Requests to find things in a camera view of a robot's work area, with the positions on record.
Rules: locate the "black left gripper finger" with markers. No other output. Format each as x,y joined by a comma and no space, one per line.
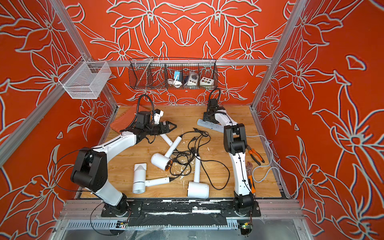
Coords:
168,130
168,124

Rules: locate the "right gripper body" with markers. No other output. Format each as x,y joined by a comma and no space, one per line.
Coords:
207,117

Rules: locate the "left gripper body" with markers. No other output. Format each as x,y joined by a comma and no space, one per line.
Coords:
153,129

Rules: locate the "white power strip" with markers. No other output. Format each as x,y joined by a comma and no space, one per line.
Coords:
211,126

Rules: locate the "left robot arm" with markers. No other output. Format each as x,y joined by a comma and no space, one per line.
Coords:
91,167

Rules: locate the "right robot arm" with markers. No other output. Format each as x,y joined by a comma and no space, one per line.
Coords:
235,143

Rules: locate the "white hair dryer back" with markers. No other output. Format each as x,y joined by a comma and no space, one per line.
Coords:
162,128

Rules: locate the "white hair dryer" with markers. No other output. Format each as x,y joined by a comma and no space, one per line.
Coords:
140,182
164,162
196,189
162,128

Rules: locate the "orange plastic tool case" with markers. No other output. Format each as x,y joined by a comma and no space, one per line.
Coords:
124,118

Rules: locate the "white hair dryer middle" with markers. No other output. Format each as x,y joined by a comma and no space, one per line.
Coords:
164,162

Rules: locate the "white socket cube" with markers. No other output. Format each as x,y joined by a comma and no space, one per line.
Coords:
206,82

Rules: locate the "white adapter box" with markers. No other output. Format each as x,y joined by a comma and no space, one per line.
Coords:
193,80

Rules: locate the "blue small box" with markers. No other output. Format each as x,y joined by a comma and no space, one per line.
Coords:
177,77

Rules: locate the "white hair dryer front left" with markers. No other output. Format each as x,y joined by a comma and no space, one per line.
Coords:
140,182

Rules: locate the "orange utility knife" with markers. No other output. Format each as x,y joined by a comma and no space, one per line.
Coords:
250,178

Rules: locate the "white hair dryer front right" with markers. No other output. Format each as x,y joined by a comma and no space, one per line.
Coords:
196,189

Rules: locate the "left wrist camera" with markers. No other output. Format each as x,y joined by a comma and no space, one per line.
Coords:
157,116

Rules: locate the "orange handled pliers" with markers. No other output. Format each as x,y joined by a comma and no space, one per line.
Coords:
258,159

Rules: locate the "black wire wall basket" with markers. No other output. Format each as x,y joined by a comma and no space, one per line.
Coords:
158,73

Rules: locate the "clear plastic wall bin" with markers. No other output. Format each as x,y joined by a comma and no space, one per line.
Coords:
85,80

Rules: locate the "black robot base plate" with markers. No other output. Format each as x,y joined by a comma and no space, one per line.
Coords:
224,207

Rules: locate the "aluminium frame post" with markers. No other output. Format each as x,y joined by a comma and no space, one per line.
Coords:
71,29

